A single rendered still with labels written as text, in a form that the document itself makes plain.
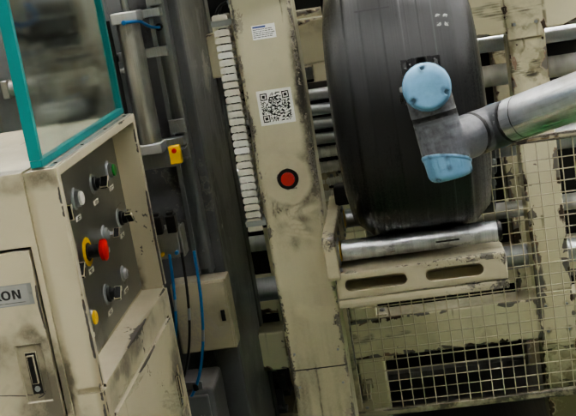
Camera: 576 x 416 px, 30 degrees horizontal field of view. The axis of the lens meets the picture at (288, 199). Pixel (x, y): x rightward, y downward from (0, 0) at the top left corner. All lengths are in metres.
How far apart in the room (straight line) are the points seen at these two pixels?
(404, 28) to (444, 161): 0.45
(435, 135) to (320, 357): 0.85
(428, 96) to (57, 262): 0.64
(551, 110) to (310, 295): 0.86
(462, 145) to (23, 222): 0.71
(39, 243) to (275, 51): 0.78
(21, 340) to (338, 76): 0.80
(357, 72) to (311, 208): 0.38
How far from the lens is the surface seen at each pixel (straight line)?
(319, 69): 2.86
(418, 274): 2.27
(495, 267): 2.28
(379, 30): 2.13
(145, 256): 2.26
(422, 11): 2.14
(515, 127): 1.80
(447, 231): 2.28
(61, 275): 1.73
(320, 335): 2.42
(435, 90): 1.72
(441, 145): 1.74
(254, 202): 2.36
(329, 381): 2.46
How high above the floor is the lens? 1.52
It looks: 13 degrees down
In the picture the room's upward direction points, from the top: 9 degrees counter-clockwise
